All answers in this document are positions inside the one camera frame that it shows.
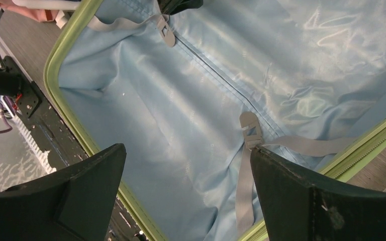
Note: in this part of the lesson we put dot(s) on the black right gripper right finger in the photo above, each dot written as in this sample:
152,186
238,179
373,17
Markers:
301,204

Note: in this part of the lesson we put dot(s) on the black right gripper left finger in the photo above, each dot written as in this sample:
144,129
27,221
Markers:
74,203

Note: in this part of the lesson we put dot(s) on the green ribbed hard-shell suitcase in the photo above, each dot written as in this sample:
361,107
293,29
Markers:
172,89

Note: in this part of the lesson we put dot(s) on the pink cloth garment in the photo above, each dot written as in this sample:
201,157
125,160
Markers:
35,14

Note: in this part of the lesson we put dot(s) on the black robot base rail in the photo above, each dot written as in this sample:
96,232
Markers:
52,135

